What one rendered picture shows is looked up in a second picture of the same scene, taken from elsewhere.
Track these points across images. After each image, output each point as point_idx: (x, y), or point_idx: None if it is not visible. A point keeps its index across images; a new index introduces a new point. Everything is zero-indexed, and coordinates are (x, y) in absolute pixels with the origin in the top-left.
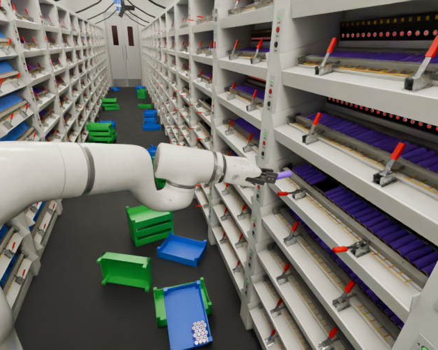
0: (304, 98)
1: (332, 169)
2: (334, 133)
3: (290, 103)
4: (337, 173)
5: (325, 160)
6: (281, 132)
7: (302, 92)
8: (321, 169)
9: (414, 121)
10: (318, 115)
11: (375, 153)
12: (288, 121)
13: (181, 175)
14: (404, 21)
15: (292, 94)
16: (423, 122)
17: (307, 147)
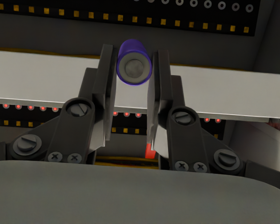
0: (260, 139)
1: (21, 80)
2: (118, 111)
3: (279, 153)
4: (1, 75)
5: (50, 98)
6: (279, 117)
7: (258, 157)
8: (71, 60)
9: (39, 108)
10: (146, 155)
11: None
12: None
13: None
14: None
15: (271, 168)
16: (28, 109)
17: (135, 107)
